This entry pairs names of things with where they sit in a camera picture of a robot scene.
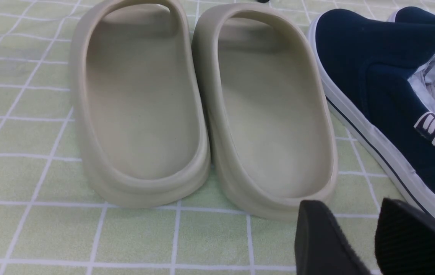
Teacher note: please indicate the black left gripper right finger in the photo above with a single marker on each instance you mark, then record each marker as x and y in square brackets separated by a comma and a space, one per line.
[404, 240]

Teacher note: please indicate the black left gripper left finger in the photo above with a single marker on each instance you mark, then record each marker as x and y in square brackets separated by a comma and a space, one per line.
[321, 247]

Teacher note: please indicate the navy left slip-on shoe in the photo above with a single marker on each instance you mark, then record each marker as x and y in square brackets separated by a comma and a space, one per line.
[382, 88]

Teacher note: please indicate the navy slip-on shoe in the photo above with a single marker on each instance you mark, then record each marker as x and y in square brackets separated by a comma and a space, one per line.
[382, 88]
[413, 15]

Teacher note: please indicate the navy right slip-on shoe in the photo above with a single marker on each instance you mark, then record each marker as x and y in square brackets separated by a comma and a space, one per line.
[413, 15]

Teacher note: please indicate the tan right foam slide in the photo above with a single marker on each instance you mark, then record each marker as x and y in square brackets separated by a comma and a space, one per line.
[271, 134]

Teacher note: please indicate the tan foam slide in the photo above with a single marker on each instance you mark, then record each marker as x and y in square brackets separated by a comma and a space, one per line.
[138, 113]
[271, 134]

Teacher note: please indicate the tan left foam slide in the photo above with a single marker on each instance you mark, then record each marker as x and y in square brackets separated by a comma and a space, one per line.
[138, 113]

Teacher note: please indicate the green checkered tablecloth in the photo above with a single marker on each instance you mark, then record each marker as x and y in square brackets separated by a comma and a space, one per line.
[53, 223]

